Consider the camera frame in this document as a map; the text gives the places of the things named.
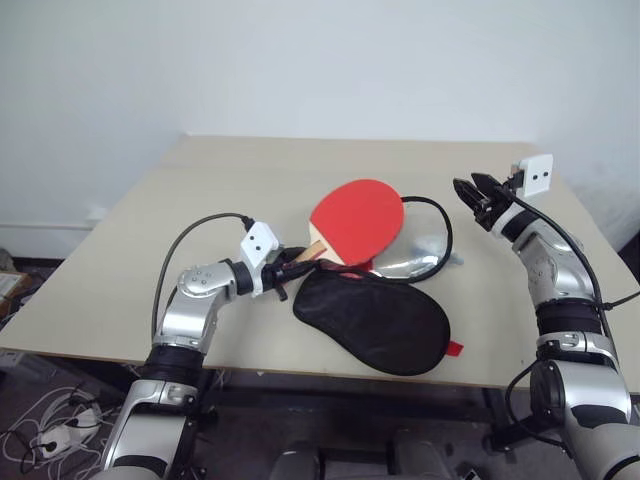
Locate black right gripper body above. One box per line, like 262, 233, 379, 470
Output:
474, 191, 515, 232

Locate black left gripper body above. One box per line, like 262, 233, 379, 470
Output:
262, 247, 302, 303

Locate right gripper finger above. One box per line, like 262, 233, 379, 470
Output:
453, 176, 484, 219
471, 172, 504, 200

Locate red table tennis paddle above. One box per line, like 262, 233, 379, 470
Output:
298, 177, 406, 267

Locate black silver-lined paddle case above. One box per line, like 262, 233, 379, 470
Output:
291, 194, 466, 378

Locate dark rounded shape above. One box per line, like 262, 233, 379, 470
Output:
268, 439, 324, 480

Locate cardboard box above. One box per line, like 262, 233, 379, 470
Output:
0, 271, 32, 302

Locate white power strip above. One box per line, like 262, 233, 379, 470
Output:
38, 422, 101, 459

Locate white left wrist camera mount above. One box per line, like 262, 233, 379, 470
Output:
238, 222, 281, 299

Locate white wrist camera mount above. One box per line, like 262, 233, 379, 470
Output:
238, 222, 281, 299
493, 154, 554, 232

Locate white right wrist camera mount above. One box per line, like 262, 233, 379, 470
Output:
493, 154, 554, 232

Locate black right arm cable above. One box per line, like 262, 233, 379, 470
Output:
503, 196, 640, 459

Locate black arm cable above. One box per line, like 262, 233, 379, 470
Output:
151, 213, 257, 341
503, 196, 640, 459

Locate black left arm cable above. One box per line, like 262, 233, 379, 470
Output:
151, 213, 257, 341

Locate black table frame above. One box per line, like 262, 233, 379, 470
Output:
197, 368, 534, 454

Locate white floor cables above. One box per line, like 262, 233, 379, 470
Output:
0, 382, 121, 476

